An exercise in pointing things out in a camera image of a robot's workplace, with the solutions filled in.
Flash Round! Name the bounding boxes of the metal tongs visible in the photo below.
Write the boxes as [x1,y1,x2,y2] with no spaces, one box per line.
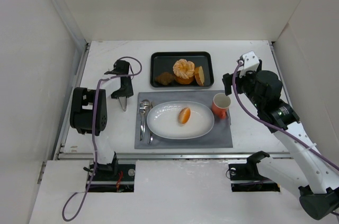
[118,62,133,112]

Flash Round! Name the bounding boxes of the small oval sesame roll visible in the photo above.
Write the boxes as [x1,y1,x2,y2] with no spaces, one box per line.
[178,107,191,124]

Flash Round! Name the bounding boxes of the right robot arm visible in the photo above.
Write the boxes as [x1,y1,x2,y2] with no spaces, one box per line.
[222,69,338,220]

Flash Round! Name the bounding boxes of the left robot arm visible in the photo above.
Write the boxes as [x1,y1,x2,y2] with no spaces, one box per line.
[69,57,134,175]

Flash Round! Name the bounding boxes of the sliced brown bread loaf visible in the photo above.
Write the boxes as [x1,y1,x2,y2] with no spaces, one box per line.
[194,66,205,86]

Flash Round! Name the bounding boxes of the sesame twisted bread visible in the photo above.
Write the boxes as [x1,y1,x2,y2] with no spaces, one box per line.
[173,59,195,79]

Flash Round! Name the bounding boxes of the orange cup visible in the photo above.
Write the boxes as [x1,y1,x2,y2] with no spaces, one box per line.
[211,93,231,120]

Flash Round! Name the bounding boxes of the black rectangular tray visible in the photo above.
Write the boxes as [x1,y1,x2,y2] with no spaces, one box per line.
[150,51,215,88]

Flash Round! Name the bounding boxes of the silver fork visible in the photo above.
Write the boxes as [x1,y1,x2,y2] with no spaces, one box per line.
[144,102,153,145]

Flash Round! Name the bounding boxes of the silver spoon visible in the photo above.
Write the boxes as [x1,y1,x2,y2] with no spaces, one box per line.
[139,100,151,141]

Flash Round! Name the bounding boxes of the brown chocolate croissant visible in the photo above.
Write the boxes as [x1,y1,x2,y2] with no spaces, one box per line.
[155,72,175,86]

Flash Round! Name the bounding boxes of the smooth orange round bun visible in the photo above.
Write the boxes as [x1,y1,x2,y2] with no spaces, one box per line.
[175,76,194,85]

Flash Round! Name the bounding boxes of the grey cloth placemat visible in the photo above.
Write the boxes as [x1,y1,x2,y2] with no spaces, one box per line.
[135,91,233,149]

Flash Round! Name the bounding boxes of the white oval plate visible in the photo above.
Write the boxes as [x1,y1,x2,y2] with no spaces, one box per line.
[149,101,215,140]

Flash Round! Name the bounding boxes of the white front cover board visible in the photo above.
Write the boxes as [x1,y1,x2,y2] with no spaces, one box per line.
[28,159,339,224]

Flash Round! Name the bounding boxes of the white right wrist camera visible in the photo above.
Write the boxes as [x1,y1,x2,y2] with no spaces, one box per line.
[238,51,260,78]

